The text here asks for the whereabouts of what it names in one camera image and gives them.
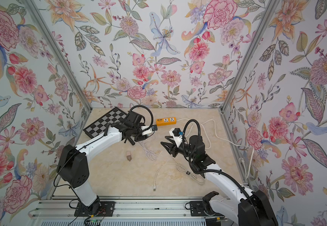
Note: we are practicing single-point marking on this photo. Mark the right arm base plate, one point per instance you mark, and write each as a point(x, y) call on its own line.
point(201, 209)

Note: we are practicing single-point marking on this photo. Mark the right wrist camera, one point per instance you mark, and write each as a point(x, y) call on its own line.
point(177, 136)

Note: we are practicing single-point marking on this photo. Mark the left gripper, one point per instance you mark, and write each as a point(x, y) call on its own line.
point(141, 138)

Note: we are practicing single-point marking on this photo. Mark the black electric toothbrush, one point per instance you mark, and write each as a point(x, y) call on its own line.
point(130, 140)

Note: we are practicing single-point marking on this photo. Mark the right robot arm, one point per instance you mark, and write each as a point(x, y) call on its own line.
point(242, 205)

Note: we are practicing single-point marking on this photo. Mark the orange power strip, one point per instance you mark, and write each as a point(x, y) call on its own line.
point(166, 121)

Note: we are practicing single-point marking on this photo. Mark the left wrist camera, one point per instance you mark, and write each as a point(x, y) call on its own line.
point(145, 134)

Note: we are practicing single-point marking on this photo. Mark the black white checkerboard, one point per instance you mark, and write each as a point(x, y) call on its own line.
point(99, 126)

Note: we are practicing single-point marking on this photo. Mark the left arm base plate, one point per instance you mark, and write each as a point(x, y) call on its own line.
point(102, 209)

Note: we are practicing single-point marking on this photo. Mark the aluminium front rail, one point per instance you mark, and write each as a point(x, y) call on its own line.
point(127, 211)

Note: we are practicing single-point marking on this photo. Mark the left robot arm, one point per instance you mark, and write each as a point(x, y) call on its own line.
point(73, 166)

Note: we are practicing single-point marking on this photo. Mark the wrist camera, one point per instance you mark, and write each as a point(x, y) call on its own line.
point(177, 136)
point(145, 134)

